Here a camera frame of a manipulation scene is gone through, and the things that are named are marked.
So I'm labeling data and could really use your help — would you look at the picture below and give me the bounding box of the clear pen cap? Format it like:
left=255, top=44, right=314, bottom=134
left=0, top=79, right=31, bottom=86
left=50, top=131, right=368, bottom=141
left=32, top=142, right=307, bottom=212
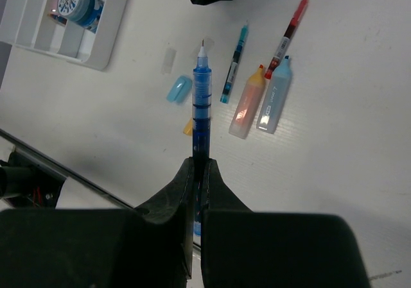
left=190, top=37, right=214, bottom=62
left=161, top=47, right=177, bottom=74

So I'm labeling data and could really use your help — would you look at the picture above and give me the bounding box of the orange highlighter cap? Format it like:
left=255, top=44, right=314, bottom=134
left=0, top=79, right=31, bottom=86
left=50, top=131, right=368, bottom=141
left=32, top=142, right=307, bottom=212
left=183, top=118, right=193, bottom=137

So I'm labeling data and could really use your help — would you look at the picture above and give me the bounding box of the clear pen cap middle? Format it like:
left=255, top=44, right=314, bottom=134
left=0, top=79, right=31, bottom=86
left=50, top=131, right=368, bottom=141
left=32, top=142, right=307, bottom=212
left=190, top=37, right=214, bottom=62

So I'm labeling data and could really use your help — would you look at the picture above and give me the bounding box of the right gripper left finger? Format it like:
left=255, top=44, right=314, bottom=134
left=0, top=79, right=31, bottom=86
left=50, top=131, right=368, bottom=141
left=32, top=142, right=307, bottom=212
left=1, top=158, right=195, bottom=287

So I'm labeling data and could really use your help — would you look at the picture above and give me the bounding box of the teal pen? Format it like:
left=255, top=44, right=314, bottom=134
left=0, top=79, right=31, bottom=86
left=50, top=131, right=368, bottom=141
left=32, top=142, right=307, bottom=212
left=220, top=22, right=249, bottom=104

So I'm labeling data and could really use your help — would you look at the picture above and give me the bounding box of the light blue highlighter cap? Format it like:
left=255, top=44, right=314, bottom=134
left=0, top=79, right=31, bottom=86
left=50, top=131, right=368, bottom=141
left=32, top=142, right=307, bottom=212
left=166, top=76, right=193, bottom=104

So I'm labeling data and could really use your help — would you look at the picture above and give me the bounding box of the clear pen cap left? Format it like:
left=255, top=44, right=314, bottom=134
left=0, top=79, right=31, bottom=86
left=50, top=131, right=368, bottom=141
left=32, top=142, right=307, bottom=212
left=161, top=47, right=177, bottom=74

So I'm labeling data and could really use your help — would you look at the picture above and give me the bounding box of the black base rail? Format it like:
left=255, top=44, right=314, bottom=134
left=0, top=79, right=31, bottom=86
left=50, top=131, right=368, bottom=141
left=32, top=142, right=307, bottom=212
left=1, top=130, right=133, bottom=209

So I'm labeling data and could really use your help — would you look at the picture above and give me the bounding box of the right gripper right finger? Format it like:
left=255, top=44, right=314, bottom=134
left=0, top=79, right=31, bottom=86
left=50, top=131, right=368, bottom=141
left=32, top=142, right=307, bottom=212
left=201, top=160, right=370, bottom=287

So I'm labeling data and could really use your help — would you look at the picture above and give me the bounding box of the pink capped pencil tube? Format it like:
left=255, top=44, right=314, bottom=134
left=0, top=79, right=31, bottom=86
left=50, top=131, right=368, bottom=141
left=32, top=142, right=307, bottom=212
left=48, top=0, right=67, bottom=26

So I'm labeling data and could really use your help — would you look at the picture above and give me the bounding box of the red pen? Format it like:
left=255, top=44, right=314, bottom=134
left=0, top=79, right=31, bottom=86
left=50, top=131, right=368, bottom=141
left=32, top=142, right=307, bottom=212
left=265, top=0, right=309, bottom=80

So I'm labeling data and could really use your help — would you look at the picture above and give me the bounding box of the white divided plastic tray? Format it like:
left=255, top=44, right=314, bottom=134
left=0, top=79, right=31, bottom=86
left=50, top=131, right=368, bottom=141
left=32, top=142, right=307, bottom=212
left=1, top=0, right=127, bottom=71

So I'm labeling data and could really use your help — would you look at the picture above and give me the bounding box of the blue paint jar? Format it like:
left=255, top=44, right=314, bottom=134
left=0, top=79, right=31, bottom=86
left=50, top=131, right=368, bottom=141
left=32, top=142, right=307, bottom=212
left=57, top=0, right=104, bottom=33

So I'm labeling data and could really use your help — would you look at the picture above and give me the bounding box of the dark blue pen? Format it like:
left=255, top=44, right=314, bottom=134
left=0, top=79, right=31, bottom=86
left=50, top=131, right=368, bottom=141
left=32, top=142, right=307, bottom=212
left=192, top=44, right=212, bottom=236

